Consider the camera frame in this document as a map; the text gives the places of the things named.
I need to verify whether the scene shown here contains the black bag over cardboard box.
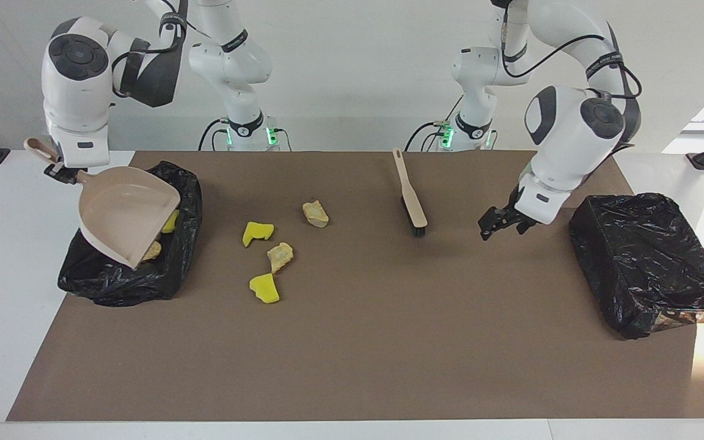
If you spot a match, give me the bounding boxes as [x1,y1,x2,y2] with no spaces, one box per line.
[568,192,704,340]

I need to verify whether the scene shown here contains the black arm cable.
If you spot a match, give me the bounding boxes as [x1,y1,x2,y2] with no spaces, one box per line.
[501,6,644,102]
[111,0,191,100]

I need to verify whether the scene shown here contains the black trash bag bin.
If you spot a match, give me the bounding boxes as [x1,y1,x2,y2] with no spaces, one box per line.
[57,161,204,307]

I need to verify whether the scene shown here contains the beige plastic dustpan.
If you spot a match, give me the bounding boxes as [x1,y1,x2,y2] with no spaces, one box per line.
[24,137,182,270]

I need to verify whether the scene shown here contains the brown table mat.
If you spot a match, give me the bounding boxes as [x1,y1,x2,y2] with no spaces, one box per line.
[7,151,704,422]

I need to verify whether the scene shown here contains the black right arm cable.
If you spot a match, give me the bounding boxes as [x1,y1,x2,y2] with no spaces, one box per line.
[111,0,191,100]

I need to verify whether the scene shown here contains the black base cables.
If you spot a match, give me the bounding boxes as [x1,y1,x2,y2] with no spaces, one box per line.
[404,95,466,152]
[198,118,293,152]

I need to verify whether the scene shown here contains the white wall box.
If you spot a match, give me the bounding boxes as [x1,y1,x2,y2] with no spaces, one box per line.
[42,116,107,147]

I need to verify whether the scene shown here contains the beige hand brush black bristles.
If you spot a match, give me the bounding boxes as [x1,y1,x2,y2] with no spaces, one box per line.
[392,147,428,237]

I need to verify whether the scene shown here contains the black left base cables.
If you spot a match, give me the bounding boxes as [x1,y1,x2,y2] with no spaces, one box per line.
[404,95,466,152]

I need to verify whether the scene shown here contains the black right base cables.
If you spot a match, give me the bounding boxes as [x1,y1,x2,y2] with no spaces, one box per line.
[198,118,293,152]

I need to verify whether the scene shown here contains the pale beige bread chunk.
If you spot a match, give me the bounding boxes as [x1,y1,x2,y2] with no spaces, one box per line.
[302,200,330,229]

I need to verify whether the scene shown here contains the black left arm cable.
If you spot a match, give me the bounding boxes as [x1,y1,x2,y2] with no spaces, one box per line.
[501,6,644,102]

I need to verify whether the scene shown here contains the beige pastry piece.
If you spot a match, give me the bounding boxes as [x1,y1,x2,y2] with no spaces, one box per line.
[266,242,295,274]

